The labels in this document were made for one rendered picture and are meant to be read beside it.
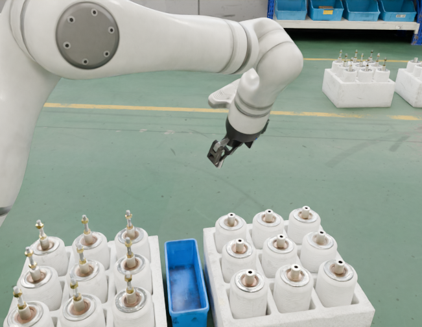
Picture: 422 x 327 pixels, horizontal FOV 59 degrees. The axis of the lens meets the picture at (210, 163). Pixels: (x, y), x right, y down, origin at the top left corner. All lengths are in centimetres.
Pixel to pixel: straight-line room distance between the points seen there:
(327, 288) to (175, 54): 78
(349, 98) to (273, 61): 235
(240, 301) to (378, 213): 95
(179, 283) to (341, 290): 54
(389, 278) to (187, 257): 70
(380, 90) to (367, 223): 146
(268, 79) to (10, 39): 34
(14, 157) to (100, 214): 127
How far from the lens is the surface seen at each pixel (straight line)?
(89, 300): 98
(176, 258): 135
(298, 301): 102
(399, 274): 150
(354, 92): 289
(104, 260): 116
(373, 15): 524
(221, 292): 106
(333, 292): 105
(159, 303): 104
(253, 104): 64
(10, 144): 42
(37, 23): 36
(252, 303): 98
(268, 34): 58
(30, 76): 44
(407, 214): 182
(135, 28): 39
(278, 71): 56
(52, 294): 108
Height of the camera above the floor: 97
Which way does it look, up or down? 29 degrees down
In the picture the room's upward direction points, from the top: straight up
